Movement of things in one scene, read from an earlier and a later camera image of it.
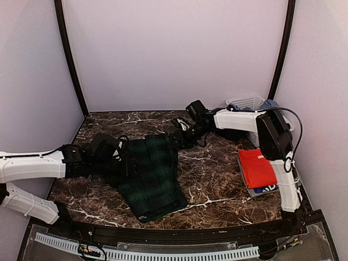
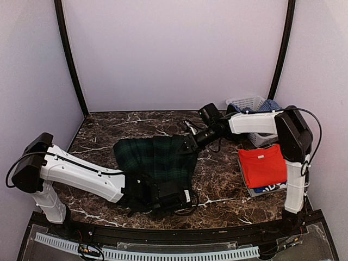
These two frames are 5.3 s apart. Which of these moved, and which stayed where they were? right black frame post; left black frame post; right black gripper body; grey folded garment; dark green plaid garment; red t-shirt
Moved: dark green plaid garment; right black gripper body
Stayed: grey folded garment; red t-shirt; left black frame post; right black frame post
